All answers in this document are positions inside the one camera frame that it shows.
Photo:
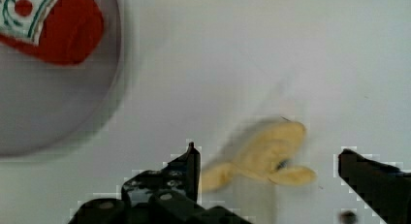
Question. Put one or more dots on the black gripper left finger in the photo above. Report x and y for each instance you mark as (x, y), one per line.
(166, 196)

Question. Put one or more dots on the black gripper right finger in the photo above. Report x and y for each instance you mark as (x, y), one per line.
(384, 188)

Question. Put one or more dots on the grey round plate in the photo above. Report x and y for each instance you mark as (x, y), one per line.
(42, 104)

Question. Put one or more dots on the red plush ketchup bottle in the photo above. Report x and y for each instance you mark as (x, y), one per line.
(60, 32)

